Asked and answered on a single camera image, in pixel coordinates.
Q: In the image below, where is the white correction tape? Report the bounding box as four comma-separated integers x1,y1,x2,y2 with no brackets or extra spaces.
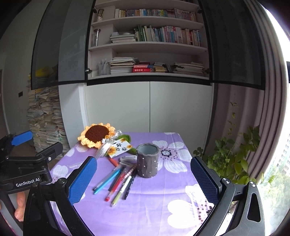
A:
119,155,137,162

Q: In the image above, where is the red gel pen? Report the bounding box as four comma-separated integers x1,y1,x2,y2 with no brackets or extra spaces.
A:
105,167,129,202

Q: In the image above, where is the purple floral tablecloth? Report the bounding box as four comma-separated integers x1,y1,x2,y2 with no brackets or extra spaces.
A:
49,132,219,236

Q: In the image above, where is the red book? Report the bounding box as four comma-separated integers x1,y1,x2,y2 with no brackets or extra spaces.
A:
132,64,155,73

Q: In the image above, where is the dark glass cabinet door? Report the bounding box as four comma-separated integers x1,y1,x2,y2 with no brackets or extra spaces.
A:
199,0,265,89
30,1,95,89

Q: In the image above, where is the stack of papers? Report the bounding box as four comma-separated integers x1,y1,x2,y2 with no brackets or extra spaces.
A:
26,79,70,160

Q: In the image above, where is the white bookshelf cabinet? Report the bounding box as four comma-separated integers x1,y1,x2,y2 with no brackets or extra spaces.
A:
59,1,213,151

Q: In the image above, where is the grey translucent pen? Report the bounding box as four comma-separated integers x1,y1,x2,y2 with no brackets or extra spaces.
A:
93,164,122,192

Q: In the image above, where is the pink checkered pen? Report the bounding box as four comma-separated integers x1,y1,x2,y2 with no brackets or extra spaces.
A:
123,164,137,180

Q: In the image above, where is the orange utility knife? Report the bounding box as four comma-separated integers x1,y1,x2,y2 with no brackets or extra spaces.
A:
109,157,119,167

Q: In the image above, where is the dark glass cabinet door right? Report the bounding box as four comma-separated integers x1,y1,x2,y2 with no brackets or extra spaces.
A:
199,0,265,89

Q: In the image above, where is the dark glass cabinet door left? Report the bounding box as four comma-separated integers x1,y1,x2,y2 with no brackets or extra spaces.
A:
30,1,95,89

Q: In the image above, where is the person's left hand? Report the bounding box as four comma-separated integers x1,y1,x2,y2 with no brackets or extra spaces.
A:
14,192,26,222

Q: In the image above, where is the green capped pen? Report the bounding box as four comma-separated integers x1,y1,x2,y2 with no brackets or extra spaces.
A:
111,176,132,207

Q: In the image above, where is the grey clay pen holder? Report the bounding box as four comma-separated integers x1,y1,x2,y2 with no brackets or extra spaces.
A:
136,143,159,178

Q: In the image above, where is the light blue pen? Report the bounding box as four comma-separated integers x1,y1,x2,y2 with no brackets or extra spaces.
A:
93,167,123,195

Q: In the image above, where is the green potted plant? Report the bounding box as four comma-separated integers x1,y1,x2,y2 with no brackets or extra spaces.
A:
193,102,260,184

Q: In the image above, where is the black marker pen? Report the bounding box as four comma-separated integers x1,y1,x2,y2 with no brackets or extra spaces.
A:
123,169,137,200

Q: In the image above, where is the sunflower gift card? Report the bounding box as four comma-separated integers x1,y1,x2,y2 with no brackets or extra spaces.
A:
108,138,133,158

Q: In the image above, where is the crochet sunflower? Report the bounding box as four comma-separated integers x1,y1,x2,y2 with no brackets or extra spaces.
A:
77,122,132,149

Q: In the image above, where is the grey curtain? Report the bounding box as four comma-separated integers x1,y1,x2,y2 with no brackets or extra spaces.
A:
205,1,288,178

